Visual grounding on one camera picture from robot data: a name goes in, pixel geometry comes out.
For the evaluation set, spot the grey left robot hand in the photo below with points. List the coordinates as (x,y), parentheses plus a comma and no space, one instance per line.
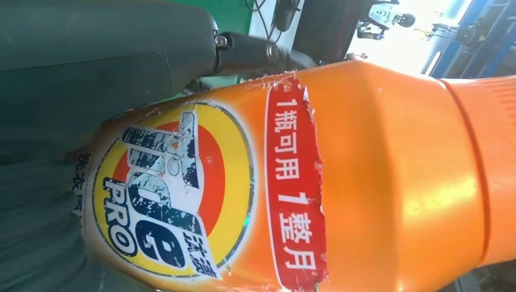
(101,52)

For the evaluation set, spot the orange detergent bottle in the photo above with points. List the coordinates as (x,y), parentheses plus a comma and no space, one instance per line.
(363,181)

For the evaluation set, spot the white table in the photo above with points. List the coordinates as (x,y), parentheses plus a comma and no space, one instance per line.
(282,37)

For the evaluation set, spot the black remote controller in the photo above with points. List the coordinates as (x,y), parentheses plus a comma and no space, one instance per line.
(286,14)

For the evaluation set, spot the black carrying case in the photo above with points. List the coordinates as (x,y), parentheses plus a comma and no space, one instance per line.
(322,28)

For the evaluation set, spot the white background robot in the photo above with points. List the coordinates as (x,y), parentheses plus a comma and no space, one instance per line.
(383,14)

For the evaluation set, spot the blue metal shelving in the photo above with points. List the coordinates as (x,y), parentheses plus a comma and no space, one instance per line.
(447,60)

